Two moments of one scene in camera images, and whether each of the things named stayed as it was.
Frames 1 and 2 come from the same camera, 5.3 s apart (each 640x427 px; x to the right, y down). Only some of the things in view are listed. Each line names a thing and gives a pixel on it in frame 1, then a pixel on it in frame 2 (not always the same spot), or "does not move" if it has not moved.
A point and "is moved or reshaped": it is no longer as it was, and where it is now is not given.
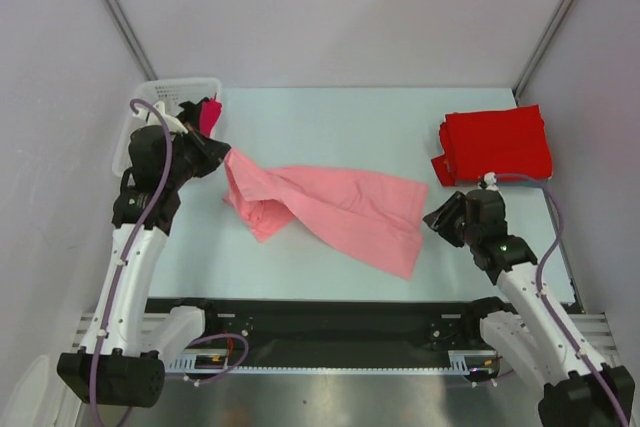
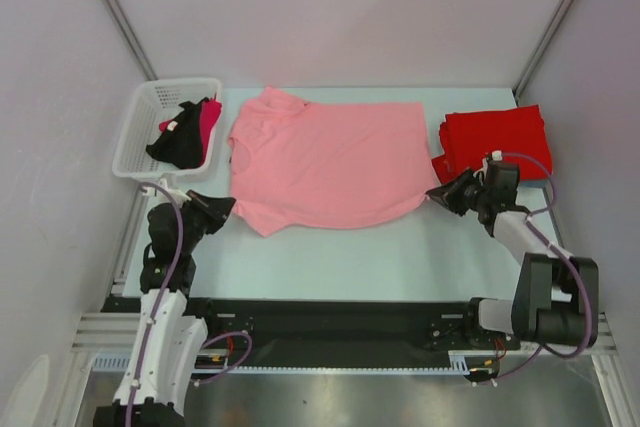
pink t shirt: x=374 y=219 is moved or reshaped
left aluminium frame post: x=116 y=10 does not move
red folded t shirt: x=508 y=141 does not move
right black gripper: x=447 y=215 -> x=461 y=195
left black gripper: x=215 y=150 -> x=218 y=209
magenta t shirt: x=209 y=112 does not move
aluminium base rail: x=599 y=325 does not move
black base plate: x=340 y=329 does not move
